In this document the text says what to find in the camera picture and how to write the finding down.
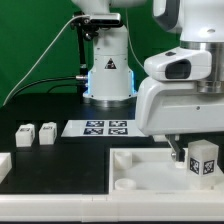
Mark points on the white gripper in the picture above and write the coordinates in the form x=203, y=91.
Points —
x=165, y=108

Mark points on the white square tabletop part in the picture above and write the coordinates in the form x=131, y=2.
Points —
x=151, y=169

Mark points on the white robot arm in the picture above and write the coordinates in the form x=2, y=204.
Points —
x=199, y=58

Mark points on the white sheet with tags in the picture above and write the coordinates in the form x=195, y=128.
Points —
x=101, y=128

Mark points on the white left fence piece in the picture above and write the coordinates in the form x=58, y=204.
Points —
x=5, y=165

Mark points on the white front fence rail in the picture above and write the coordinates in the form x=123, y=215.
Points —
x=159, y=207

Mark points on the grey camera on stand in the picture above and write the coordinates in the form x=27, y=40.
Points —
x=102, y=20

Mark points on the black camera stand pole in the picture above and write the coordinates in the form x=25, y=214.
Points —
x=81, y=86

